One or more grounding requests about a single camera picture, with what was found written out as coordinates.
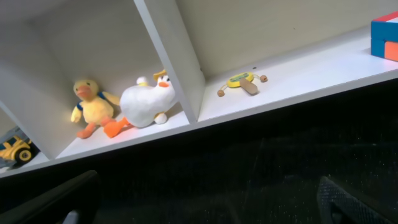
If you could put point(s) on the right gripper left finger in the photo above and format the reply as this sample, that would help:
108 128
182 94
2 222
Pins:
49 205

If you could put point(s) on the yellow plush duck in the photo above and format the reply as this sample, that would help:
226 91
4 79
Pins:
94 110

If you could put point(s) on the many-coloured puzzle cube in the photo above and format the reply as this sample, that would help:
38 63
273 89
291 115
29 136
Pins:
384 34

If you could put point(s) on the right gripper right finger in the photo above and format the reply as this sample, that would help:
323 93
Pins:
345 205

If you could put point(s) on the white shelf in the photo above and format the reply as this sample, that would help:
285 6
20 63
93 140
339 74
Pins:
295 81

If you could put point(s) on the yellow rattle drum toy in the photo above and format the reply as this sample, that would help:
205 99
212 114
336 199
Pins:
239 81

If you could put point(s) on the grey and yellow toy truck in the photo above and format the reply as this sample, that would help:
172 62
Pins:
15 149

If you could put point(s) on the white plush goose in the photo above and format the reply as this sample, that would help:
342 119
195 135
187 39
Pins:
143 104

